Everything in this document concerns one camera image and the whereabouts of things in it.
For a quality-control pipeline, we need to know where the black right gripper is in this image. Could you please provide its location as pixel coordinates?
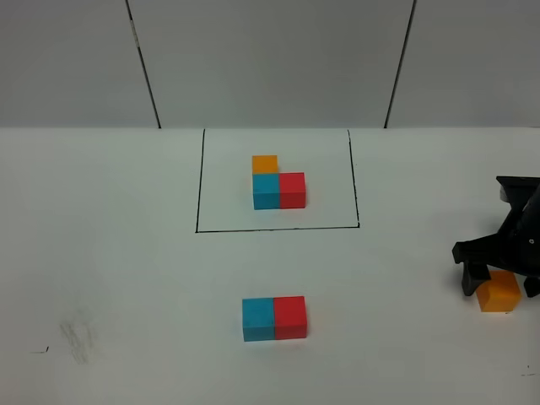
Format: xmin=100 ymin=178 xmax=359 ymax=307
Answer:
xmin=452 ymin=176 xmax=540 ymax=298

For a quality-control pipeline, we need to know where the orange template cube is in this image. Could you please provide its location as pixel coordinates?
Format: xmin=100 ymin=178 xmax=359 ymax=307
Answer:
xmin=251 ymin=155 xmax=278 ymax=175

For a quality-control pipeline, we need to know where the red template cube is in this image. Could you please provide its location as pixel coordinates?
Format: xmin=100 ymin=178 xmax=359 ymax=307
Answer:
xmin=279 ymin=172 xmax=306 ymax=209

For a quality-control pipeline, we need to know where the blue template cube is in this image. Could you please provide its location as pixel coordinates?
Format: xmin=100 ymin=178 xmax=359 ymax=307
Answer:
xmin=252 ymin=173 xmax=280 ymax=210

